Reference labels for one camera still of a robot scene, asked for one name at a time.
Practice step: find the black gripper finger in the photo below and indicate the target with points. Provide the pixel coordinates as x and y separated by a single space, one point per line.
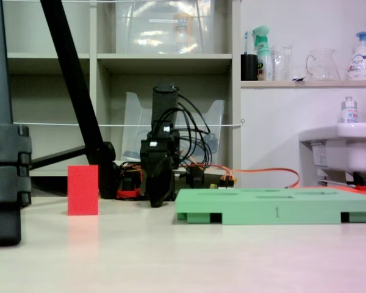
167 180
154 186

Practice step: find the small blue white packet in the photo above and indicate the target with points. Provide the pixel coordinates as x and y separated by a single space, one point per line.
298 79

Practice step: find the glass beaker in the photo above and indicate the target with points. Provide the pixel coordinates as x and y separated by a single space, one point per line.
282 65

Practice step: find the red square block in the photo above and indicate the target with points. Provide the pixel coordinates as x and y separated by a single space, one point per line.
83 190

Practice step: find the white sink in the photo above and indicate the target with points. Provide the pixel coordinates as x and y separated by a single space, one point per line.
360 146

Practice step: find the blue white toothbrush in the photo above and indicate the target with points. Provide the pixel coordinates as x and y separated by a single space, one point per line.
246 42

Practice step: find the beige shelf unit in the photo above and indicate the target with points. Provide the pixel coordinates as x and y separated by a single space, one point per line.
164 61

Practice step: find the small clear pump bottle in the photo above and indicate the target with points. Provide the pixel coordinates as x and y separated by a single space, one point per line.
349 113

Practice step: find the small red plastic piece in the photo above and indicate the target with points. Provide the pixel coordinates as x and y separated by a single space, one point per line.
363 187

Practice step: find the green spray bottle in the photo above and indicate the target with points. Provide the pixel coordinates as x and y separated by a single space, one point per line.
263 61

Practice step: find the white blue pump bottle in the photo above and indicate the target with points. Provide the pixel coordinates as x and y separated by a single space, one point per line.
361 64

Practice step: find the green shape sorting board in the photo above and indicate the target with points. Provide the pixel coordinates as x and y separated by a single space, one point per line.
247 210

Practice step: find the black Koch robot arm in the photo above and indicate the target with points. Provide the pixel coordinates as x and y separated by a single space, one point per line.
166 103

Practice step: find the glass pitcher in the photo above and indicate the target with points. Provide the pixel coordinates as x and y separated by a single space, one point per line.
323 67

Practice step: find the black tripod brace bar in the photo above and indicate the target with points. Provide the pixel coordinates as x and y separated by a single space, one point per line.
61 155

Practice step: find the clear plastic tray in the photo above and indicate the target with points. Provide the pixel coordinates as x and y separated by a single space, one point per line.
134 122

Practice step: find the clear plastic storage box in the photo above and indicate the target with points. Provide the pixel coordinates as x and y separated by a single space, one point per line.
158 33

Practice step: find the black cup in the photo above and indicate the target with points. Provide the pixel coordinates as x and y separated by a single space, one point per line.
249 68

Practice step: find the black tripod leg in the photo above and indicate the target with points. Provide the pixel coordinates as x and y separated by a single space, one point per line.
70 67
0 152

